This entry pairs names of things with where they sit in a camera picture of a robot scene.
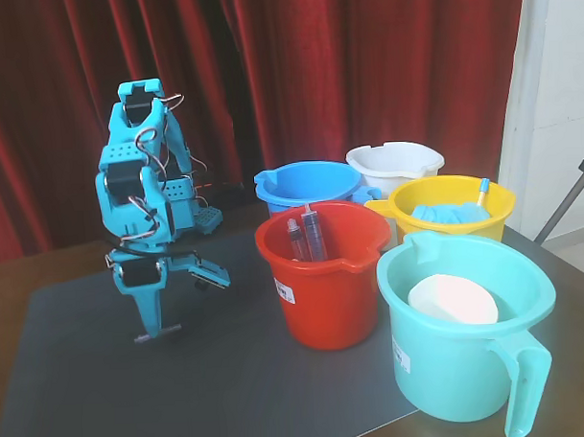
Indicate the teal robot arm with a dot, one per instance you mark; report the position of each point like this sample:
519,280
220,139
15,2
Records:
128,205

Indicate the white plastic bucket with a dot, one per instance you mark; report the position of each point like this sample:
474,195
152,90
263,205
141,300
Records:
391,176

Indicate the dark grey table mat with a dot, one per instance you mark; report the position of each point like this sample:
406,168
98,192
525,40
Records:
206,375

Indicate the white barcode sticker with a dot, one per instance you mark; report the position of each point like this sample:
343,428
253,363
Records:
401,356
285,291

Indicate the blue yellow capped tube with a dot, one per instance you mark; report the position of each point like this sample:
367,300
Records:
483,190

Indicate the teal wrist camera module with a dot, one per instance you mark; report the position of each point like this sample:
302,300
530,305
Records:
210,273

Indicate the turquoise plastic bucket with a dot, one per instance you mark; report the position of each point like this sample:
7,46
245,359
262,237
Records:
451,381

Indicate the yellow plastic bucket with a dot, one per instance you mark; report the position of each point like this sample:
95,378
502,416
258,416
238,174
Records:
489,228

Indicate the blue plastic bucket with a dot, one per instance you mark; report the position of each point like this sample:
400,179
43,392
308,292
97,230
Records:
310,179

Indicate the large clear syringe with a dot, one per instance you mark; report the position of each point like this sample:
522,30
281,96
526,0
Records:
315,237

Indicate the dark red curtain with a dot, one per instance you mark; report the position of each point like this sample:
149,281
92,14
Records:
315,59

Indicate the teal gripper black motor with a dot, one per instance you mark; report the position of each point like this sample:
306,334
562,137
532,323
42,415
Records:
140,276

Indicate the red plastic bucket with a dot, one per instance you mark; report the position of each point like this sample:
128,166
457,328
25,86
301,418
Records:
324,313

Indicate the small clear syringe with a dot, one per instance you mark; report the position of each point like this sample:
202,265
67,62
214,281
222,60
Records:
296,242

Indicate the tripod leg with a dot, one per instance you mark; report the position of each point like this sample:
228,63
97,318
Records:
565,204

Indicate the crumpled blue glove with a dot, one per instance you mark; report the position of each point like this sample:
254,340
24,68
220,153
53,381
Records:
445,213

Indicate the white round bowl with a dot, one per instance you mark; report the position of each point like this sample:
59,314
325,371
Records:
453,299

